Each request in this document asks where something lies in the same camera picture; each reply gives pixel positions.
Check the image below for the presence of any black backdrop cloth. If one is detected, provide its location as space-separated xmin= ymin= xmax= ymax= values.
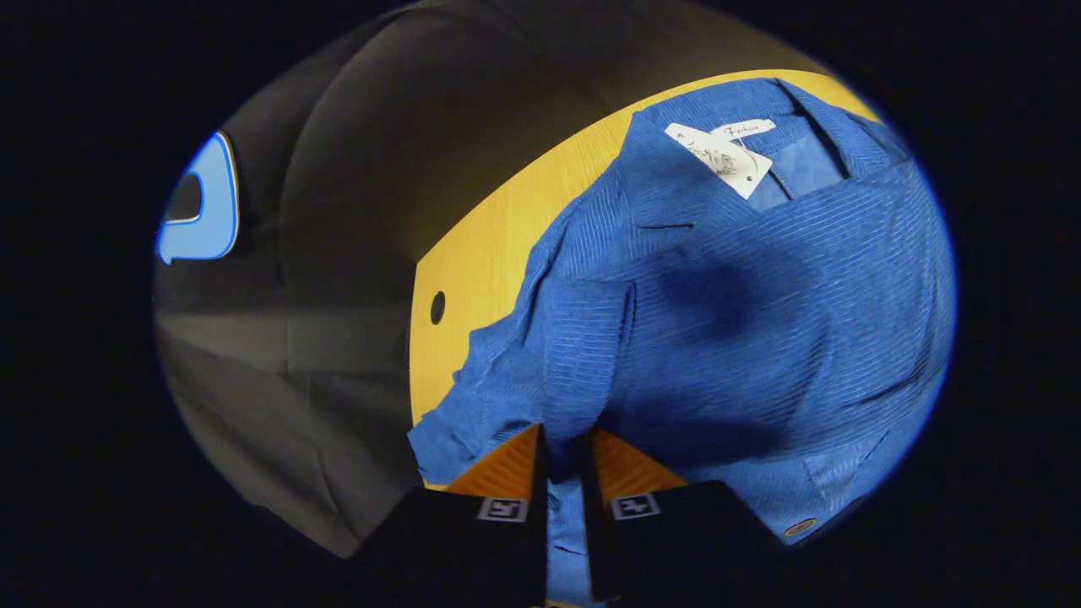
xmin=154 ymin=0 xmax=833 ymax=560

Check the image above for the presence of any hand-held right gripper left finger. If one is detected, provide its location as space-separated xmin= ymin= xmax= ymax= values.
xmin=350 ymin=424 xmax=551 ymax=608

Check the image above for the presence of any blue button-up shirt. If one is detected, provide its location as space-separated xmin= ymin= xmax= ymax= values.
xmin=408 ymin=78 xmax=959 ymax=608

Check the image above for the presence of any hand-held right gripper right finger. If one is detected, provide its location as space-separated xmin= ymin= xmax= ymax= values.
xmin=580 ymin=426 xmax=788 ymax=608

